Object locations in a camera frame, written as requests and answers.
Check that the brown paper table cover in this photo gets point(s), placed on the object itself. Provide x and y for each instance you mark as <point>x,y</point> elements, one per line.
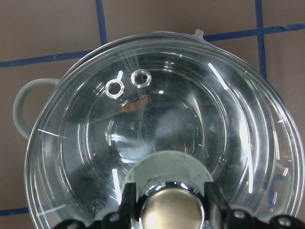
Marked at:
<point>44,38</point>

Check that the glass pot lid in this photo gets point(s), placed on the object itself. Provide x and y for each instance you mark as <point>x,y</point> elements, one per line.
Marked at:
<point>164,133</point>

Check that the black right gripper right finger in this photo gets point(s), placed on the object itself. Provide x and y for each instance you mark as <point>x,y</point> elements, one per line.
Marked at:
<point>221,216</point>

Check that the pale green steel pot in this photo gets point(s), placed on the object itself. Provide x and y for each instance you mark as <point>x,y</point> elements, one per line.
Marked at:
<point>23,107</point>

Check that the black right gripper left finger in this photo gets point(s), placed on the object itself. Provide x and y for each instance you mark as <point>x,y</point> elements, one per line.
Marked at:
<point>120,219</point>

